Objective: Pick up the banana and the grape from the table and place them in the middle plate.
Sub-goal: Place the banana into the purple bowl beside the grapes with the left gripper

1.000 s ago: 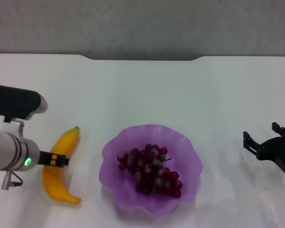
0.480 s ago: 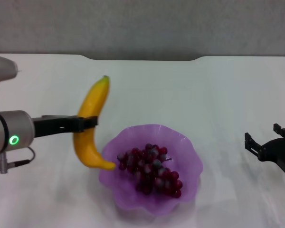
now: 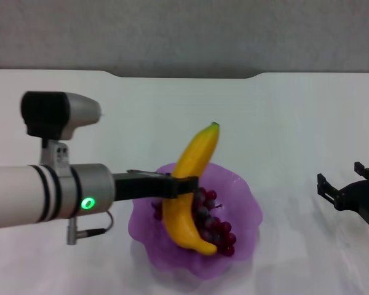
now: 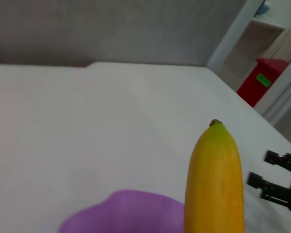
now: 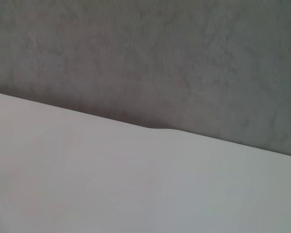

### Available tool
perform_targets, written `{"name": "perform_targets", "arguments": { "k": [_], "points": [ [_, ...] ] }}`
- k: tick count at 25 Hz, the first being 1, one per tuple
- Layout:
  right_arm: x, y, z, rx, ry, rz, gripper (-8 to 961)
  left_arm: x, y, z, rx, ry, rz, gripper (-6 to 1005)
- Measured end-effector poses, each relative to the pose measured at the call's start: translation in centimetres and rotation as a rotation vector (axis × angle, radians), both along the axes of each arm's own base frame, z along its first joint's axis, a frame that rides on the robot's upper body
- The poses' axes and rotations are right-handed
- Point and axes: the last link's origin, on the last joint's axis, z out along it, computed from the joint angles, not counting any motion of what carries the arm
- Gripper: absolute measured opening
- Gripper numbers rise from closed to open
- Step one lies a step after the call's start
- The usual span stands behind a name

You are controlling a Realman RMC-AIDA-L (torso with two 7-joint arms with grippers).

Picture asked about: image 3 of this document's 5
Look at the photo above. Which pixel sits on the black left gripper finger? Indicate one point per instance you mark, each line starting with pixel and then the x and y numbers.
pixel 184 186

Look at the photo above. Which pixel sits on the dark red grape bunch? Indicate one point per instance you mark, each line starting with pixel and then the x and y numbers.
pixel 218 229

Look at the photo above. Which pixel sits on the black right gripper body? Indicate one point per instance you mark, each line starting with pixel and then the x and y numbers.
pixel 356 196

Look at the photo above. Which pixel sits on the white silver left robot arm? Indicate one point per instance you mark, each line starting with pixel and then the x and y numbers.
pixel 18 196

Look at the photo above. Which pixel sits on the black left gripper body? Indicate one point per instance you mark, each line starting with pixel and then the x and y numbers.
pixel 141 187

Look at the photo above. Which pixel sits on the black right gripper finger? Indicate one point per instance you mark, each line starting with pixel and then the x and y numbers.
pixel 367 172
pixel 327 189

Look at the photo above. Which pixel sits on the yellow banana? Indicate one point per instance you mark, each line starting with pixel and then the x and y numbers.
pixel 187 159

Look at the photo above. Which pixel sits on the purple translucent plastic bowl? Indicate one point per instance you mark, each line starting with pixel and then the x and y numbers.
pixel 243 209

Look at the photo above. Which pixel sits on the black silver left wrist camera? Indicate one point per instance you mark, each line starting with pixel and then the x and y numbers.
pixel 49 113

